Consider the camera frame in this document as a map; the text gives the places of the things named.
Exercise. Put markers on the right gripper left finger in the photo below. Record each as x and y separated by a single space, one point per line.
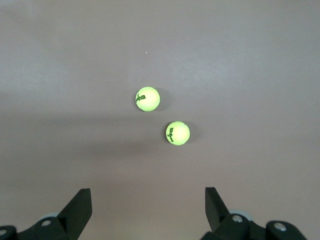
70 217

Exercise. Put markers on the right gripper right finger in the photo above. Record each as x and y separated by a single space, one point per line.
225 225

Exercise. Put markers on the yellow-green tennis ball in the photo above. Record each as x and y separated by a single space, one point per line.
148 99
178 133

